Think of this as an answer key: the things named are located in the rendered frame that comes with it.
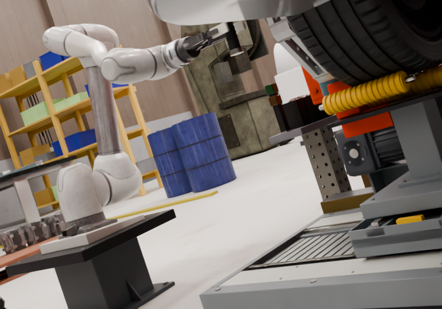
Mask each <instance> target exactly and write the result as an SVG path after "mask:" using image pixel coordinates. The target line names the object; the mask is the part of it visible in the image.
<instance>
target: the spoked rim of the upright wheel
mask: <svg viewBox="0 0 442 309"><path fill-rule="evenodd" d="M390 2H391V4H392V5H393V7H394V8H395V10H396V11H397V12H398V14H399V15H400V17H401V18H402V19H403V20H404V21H405V22H406V23H407V25H408V26H409V27H410V28H412V29H413V30H414V31H415V32H416V33H417V34H419V35H420V36H422V37H425V38H433V37H435V36H437V35H438V34H439V33H440V32H441V30H442V0H426V2H425V4H424V6H423V7H422V8H421V9H420V10H419V11H417V12H412V11H407V12H404V13H402V12H401V11H400V10H399V8H398V7H397V6H396V4H395V3H394V1H393V0H390Z"/></svg>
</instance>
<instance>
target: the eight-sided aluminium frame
mask: <svg viewBox="0 0 442 309"><path fill-rule="evenodd" d="M267 21H268V25H269V26H268V28H269V30H270V31H271V33H272V36H273V38H274V39H275V40H276V41H277V43H279V44H280V45H281V46H282V47H283V48H284V49H285V50H286V51H287V52H288V53H289V54H290V55H291V56H292V57H293V58H294V59H295V60H296V61H297V62H298V63H299V64H300V65H301V66H302V67H303V68H304V69H305V70H306V71H307V72H308V73H309V74H310V75H311V76H312V79H314V80H316V81H317V82H318V83H325V82H328V81H331V80H334V79H335V78H334V77H333V76H332V75H331V74H329V73H328V72H327V71H326V70H325V69H323V68H322V67H321V66H320V64H319V63H318V62H317V61H316V60H315V59H314V58H313V56H312V55H311V54H310V53H309V52H308V50H307V48H306V47H305V46H304V45H303V43H302V42H301V39H299V37H298V35H297V33H296V31H295V30H294V29H293V27H292V25H291V23H290V20H289V19H288V17H287V16H281V17H274V18H267Z"/></svg>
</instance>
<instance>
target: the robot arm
mask: <svg viewBox="0 0 442 309"><path fill-rule="evenodd" d="M228 31H229V28H228V24H227V22H223V23H221V24H219V25H217V26H215V27H213V28H211V29H210V30H209V31H206V32H201V33H199V34H197V35H196V36H193V37H191V36H187V37H185V38H183V39H176V40H174V41H172V42H170V43H168V44H166V45H157V46H155V47H151V48H148V49H134V48H118V47H119V39H118V36H117V34H116V32H115V31H114V30H112V29H110V28H108V27H106V26H103V25H99V24H76V25H68V26H61V27H56V26H55V27H52V28H49V29H48V30H46V31H45V32H44V35H43V44H44V46H46V48H48V50H50V51H51V52H52V53H55V54H58V55H62V56H66V57H78V58H79V60H80V62H81V64H82V66H83V67H84V68H85V69H86V76H87V84H88V89H89V97H90V101H91V109H92V115H93V123H94V127H95V135H96V140H97V148H98V153H99V155H98V156H97V157H96V159H95V160H94V166H93V171H92V169H91V167H89V166H88V165H87V164H83V163H77V164H74V165H71V166H69V167H66V168H63V169H61V170H60V172H59V174H58V176H57V195H58V198H59V204H60V206H61V210H62V214H63V216H64V219H65V222H66V227H67V229H66V230H64V231H62V235H59V236H58V240H60V239H64V238H67V237H71V236H75V235H79V234H82V233H87V232H90V231H93V230H95V229H99V228H101V227H104V226H107V225H110V224H113V223H116V222H118V220H117V218H115V219H106V218H105V215H104V212H103V207H104V206H108V205H112V204H116V203H119V202H122V201H125V200H126V199H129V198H130V197H132V196H133V195H135V194H136V193H137V192H138V191H139V189H140V188H141V185H142V175H141V172H140V170H139V168H138V167H137V166H136V165H135V164H133V163H132V161H131V160H130V157H129V156H128V155H127V154H126V153H125V152H122V147H121V142H120V134H119V129H118V120H117V115H116V107H115V102H114V94H113V89H112V83H115V84H129V83H137V82H142V81H144V80H159V79H162V78H165V77H167V76H169V75H171V74H173V73H174V72H175V71H177V69H179V68H181V67H183V66H185V65H187V64H189V63H190V62H191V61H192V60H193V59H195V58H197V57H198V56H199V55H200V52H201V50H202V49H206V47H208V46H210V47H211V46H213V45H214V44H216V43H219V42H221V41H224V40H225V39H226V36H225V33H226V32H228Z"/></svg>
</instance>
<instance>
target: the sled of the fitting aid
mask: <svg viewBox="0 0 442 309"><path fill-rule="evenodd" d="M348 233H349V237H350V239H351V243H352V246H353V249H354V252H355V255H356V257H357V258H360V257H367V256H379V255H385V254H397V253H403V252H414V251H421V250H432V249H442V208H434V209H429V210H422V211H417V212H409V213H404V214H397V215H392V216H384V217H380V218H372V219H367V220H363V221H362V222H361V223H359V224H358V225H357V226H355V227H354V228H352V229H351V230H350V231H348Z"/></svg>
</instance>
